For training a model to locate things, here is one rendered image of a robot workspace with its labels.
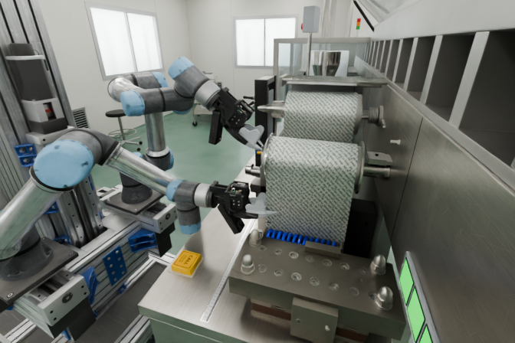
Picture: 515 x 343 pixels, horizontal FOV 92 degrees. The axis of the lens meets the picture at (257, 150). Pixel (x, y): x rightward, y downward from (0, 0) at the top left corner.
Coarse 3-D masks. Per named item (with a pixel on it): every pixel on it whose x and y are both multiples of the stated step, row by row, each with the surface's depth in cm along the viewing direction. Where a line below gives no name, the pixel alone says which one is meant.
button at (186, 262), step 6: (186, 252) 83; (192, 252) 83; (180, 258) 81; (186, 258) 81; (192, 258) 81; (198, 258) 81; (174, 264) 79; (180, 264) 79; (186, 264) 79; (192, 264) 79; (174, 270) 79; (180, 270) 78; (186, 270) 77; (192, 270) 78
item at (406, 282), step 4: (404, 264) 45; (404, 268) 44; (404, 272) 44; (408, 272) 42; (400, 276) 46; (404, 276) 44; (408, 276) 42; (400, 280) 46; (404, 280) 44; (408, 280) 42; (404, 284) 44; (408, 284) 42; (404, 288) 43; (408, 288) 41; (404, 292) 43; (408, 292) 41; (404, 296) 43
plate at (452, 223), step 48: (384, 96) 83; (384, 144) 75; (432, 144) 40; (384, 192) 68; (432, 192) 38; (480, 192) 27; (432, 240) 36; (480, 240) 26; (432, 288) 35; (480, 288) 25; (480, 336) 24
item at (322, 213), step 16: (272, 192) 73; (288, 192) 71; (304, 192) 70; (320, 192) 68; (336, 192) 67; (352, 192) 65; (272, 208) 75; (288, 208) 73; (304, 208) 72; (320, 208) 70; (336, 208) 68; (272, 224) 77; (288, 224) 75; (304, 224) 74; (320, 224) 72; (336, 224) 70; (320, 240) 74; (336, 240) 72
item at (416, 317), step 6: (414, 294) 39; (414, 300) 39; (408, 306) 40; (414, 306) 38; (420, 306) 36; (408, 312) 40; (414, 312) 38; (420, 312) 36; (414, 318) 38; (420, 318) 36; (414, 324) 38; (420, 324) 36; (414, 330) 37; (414, 336) 37
